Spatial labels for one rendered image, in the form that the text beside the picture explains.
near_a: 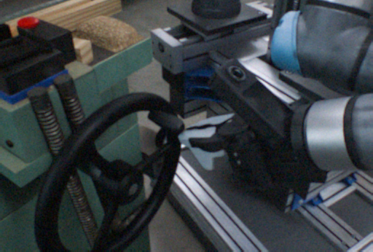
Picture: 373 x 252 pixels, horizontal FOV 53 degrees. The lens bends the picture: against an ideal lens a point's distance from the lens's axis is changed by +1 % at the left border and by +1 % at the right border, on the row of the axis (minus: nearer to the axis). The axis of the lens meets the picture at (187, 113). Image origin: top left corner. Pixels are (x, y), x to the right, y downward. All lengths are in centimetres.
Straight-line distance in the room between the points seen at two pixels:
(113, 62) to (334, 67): 43
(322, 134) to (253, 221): 94
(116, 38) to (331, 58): 44
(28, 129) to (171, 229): 107
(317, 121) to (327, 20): 13
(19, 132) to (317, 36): 39
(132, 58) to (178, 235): 90
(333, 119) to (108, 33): 50
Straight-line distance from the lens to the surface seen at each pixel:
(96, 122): 47
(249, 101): 42
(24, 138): 53
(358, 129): 37
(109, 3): 91
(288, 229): 131
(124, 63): 76
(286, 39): 47
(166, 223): 155
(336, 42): 46
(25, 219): 76
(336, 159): 39
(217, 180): 141
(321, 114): 39
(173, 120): 52
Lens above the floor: 123
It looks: 36 degrees down
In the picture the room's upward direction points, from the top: straight up
